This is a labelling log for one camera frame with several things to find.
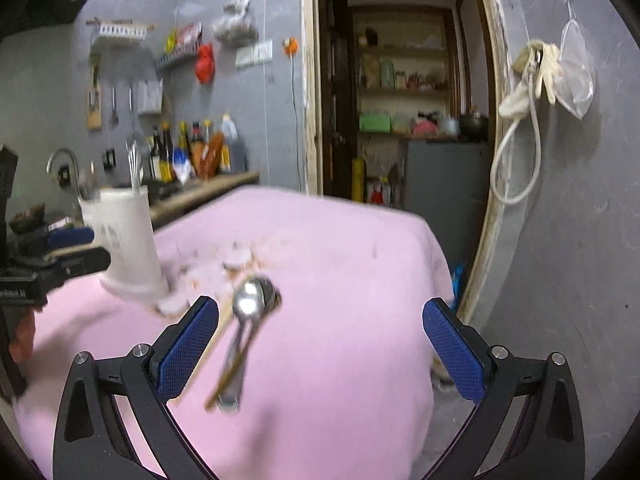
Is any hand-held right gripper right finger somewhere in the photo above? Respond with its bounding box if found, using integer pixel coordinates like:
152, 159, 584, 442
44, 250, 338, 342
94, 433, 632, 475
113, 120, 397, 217
422, 297, 586, 480

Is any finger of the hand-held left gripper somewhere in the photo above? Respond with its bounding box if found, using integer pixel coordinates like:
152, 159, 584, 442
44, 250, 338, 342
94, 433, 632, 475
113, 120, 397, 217
20, 226, 96, 256
20, 246, 112, 286

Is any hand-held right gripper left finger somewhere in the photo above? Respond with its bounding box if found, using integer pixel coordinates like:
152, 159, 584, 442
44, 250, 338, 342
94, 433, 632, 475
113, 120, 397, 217
52, 295, 221, 480

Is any white plastic utensil holder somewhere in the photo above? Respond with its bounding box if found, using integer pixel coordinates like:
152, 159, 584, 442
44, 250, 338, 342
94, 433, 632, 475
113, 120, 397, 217
79, 184, 191, 317

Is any steel spoon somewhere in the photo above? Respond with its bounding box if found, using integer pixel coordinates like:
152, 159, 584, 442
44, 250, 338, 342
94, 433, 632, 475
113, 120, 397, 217
217, 278, 267, 415
77, 167, 100, 202

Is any person's left hand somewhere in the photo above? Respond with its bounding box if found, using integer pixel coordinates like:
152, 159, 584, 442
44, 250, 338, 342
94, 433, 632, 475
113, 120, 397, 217
11, 306, 37, 364

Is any steel pot with food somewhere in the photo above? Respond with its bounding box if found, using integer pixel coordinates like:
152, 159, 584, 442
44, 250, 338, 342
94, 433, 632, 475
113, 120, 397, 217
10, 202, 48, 235

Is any blue bag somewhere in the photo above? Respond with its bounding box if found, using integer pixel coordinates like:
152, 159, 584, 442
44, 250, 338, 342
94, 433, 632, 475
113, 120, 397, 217
450, 262, 468, 306

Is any steel faucet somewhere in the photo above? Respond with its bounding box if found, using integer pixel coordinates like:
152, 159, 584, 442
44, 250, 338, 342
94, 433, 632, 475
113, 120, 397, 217
46, 147, 81, 196

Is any dark sauce bottle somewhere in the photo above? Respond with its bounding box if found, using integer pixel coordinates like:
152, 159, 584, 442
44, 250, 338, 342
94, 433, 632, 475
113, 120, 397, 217
150, 127, 163, 181
161, 124, 176, 183

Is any white seasoning packet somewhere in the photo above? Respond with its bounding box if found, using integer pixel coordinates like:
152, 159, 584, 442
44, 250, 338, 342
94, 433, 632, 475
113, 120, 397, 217
172, 152, 193, 183

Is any hanging wooden knife board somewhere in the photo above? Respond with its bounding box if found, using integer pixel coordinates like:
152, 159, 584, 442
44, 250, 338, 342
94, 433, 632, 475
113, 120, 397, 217
87, 65, 102, 132

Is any pink cloth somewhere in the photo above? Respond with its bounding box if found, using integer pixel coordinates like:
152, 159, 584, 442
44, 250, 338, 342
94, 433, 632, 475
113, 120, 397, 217
15, 185, 453, 480

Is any beige kitchen counter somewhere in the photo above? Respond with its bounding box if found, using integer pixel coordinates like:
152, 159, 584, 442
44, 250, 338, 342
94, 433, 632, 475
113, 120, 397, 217
150, 170, 261, 231

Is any grey cabinet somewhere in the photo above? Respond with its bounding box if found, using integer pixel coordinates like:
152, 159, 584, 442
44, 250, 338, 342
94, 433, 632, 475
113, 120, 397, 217
400, 137, 493, 271

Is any brown seasoning packet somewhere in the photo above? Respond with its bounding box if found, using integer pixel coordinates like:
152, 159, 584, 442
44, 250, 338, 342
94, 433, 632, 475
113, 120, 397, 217
199, 132, 227, 178

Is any cooking oil jug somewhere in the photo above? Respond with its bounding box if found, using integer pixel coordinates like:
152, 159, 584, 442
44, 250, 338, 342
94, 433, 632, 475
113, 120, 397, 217
220, 112, 248, 173

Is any yellow roll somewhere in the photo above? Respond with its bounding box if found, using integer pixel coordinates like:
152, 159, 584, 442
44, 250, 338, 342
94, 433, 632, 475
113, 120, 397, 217
352, 157, 367, 201

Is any red plastic bag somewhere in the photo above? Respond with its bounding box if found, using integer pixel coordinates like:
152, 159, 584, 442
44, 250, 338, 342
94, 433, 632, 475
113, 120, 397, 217
195, 45, 217, 85

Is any black cooking pot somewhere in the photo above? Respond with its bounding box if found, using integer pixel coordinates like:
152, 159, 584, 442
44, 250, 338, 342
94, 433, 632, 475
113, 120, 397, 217
457, 112, 490, 142

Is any red snack packet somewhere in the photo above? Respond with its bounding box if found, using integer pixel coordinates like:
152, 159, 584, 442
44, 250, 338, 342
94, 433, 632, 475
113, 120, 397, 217
176, 23, 202, 47

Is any green box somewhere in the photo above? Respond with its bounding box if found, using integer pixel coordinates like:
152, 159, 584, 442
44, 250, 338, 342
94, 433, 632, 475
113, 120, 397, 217
359, 112, 392, 133

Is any wooden shelf unit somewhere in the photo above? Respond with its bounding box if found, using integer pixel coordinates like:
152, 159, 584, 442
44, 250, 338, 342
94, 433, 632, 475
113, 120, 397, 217
350, 5, 458, 136

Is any clear plastic bag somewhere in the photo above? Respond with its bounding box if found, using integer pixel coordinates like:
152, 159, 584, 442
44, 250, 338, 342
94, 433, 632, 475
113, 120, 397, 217
212, 0, 260, 43

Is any clear mesh bag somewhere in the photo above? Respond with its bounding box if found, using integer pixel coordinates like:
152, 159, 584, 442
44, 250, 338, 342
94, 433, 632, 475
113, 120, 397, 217
555, 0, 596, 120

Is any white wall box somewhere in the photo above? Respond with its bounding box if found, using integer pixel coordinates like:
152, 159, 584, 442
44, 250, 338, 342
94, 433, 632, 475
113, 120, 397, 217
137, 79, 164, 115

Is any grey metal wall shelf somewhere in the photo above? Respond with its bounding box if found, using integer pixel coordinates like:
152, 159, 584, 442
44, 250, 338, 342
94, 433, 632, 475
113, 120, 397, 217
155, 40, 203, 70

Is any white wall basket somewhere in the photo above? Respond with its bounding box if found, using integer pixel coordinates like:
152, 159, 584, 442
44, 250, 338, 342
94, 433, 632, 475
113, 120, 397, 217
86, 19, 155, 40

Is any white hose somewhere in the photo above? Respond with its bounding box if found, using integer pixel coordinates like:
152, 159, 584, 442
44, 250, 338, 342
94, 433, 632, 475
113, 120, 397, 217
490, 67, 542, 205

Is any white cable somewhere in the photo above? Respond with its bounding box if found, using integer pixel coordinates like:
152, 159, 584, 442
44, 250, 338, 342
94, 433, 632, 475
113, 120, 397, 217
291, 52, 302, 188

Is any white wall outlet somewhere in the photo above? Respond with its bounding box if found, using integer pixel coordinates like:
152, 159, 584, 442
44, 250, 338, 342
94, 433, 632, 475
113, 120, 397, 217
235, 40, 274, 67

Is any white door frame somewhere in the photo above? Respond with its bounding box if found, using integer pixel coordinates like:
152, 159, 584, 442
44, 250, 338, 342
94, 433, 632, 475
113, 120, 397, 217
300, 0, 526, 321

